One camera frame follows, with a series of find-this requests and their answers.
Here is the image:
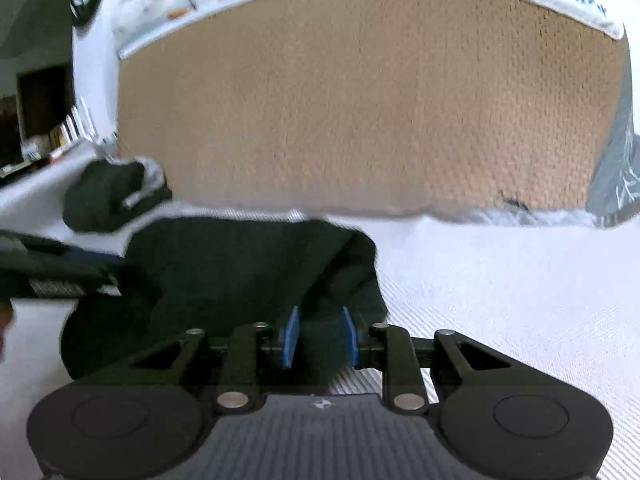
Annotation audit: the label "teal cloud-shaped pillow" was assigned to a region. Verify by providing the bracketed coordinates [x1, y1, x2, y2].
[112, 0, 193, 48]

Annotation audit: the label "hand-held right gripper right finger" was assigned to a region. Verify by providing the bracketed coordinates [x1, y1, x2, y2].
[341, 306, 566, 413]

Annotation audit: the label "grey pillow with line print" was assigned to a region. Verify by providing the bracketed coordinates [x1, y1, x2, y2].
[585, 35, 640, 231]

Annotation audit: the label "tan woven mattress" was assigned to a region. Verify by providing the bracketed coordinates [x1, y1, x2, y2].
[116, 0, 630, 216]

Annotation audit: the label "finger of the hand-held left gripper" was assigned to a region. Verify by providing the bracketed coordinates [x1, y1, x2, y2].
[65, 249, 128, 273]

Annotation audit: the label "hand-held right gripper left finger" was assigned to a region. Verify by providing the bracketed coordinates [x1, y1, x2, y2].
[75, 306, 301, 413]

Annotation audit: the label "black printed t-shirt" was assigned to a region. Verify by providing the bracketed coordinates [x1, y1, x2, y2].
[60, 216, 388, 381]

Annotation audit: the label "black and grey garment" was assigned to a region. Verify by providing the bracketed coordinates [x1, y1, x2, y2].
[62, 157, 173, 233]

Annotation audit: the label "wooden shelf unit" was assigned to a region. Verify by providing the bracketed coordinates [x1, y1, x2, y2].
[0, 62, 76, 166]

